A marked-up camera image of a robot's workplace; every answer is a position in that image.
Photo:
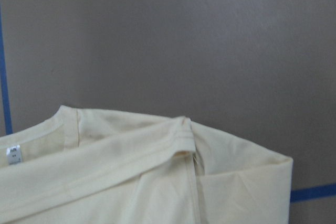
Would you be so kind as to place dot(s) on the cream long-sleeve printed shirt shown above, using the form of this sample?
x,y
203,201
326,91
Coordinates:
x,y
106,166

